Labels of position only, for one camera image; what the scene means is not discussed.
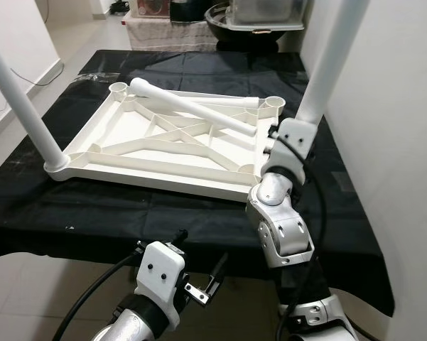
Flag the black tablecloth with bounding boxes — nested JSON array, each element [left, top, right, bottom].
[[0, 48, 396, 318]]

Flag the white plastic table top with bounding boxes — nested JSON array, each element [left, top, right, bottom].
[[44, 82, 288, 203]]

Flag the black round basin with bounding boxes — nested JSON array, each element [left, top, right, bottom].
[[205, 2, 303, 52]]

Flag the black bag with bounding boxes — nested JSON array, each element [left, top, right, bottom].
[[169, 0, 214, 22]]

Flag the mop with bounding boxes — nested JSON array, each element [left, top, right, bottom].
[[110, 0, 132, 15]]

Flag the clear plastic storage container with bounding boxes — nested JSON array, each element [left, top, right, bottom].
[[224, 0, 310, 31]]

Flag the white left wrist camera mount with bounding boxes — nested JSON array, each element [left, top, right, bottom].
[[134, 240, 187, 331]]

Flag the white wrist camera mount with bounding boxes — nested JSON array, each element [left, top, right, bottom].
[[134, 240, 187, 331], [266, 117, 319, 168]]

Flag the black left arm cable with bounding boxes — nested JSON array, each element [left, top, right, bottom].
[[53, 242, 146, 341]]

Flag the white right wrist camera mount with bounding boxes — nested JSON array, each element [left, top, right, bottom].
[[266, 117, 319, 168]]

